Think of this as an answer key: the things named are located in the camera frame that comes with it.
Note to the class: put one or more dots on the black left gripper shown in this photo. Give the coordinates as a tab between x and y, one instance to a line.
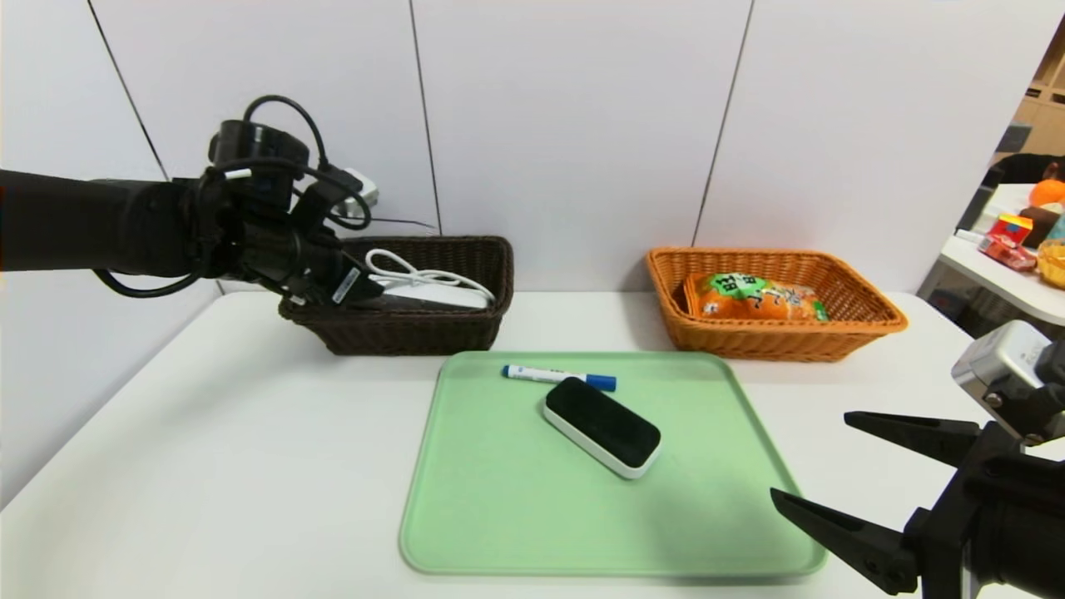
348	285

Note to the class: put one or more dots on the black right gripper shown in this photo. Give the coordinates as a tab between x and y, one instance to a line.
958	497

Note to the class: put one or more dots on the white marker with blue cap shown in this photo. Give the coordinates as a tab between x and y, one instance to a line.
541	374

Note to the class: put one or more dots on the orange snack bag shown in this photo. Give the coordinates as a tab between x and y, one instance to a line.
749	301

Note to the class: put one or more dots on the black and white board eraser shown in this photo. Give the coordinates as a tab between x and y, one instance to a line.
603	428

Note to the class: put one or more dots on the dark brown wicker basket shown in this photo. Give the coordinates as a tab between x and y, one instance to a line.
416	333

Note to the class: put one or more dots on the orange wicker basket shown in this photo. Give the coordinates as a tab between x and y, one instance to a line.
774	341

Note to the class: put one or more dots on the white side table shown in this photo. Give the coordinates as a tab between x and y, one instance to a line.
998	283

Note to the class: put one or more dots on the red snack packet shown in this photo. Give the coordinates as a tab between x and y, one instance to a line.
1007	255

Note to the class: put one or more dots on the light green plastic tray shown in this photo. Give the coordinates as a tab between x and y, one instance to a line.
516	516

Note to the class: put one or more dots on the red and yellow box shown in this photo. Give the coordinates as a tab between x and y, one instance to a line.
1011	229

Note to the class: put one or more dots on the dark brown block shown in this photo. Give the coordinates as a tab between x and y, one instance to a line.
1042	225

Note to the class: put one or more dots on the teal packet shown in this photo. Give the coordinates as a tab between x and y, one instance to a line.
1057	230

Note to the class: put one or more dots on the orange ball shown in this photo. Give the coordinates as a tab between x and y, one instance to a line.
1048	193

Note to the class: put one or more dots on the person with black hair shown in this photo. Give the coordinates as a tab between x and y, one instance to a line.
1019	169

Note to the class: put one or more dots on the grey panel on shelf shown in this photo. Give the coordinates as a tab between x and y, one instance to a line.
1013	138

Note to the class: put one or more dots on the wooden shelf unit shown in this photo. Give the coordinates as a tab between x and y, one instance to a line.
1047	91

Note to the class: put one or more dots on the black left camera bracket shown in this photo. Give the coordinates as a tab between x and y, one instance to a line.
320	198

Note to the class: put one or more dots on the black camera bracket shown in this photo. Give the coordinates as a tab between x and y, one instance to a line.
320	198
1040	399

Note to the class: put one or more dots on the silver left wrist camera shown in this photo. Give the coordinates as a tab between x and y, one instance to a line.
359	187

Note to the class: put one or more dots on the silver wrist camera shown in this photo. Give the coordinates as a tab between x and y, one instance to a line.
359	187
994	362

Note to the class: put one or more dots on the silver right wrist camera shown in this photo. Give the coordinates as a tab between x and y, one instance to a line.
994	362

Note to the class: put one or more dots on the black right camera bracket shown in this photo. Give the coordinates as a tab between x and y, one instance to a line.
1040	399

